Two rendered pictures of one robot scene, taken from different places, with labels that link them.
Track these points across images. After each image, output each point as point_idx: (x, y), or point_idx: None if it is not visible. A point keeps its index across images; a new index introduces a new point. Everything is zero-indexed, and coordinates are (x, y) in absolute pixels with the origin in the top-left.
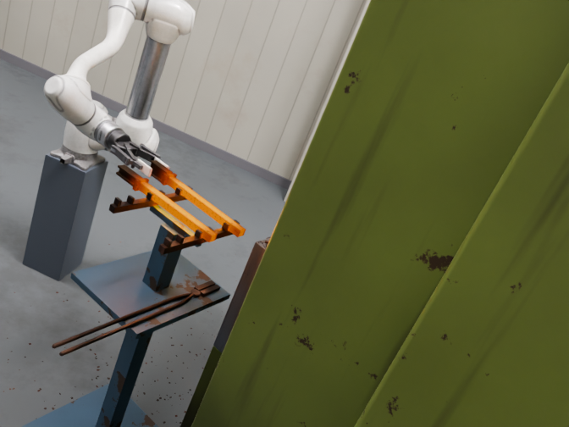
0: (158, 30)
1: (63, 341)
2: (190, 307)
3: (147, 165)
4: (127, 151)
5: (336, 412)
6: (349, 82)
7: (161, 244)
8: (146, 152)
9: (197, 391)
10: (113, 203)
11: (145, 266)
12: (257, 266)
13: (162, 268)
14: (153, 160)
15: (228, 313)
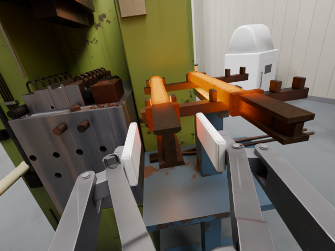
0: None
1: (305, 132)
2: (190, 147)
3: (203, 119)
4: (260, 213)
5: None
6: None
7: (247, 73)
8: (134, 197)
9: (153, 231)
10: (303, 88)
11: (208, 191)
12: (128, 119)
13: None
14: (167, 128)
15: (139, 175)
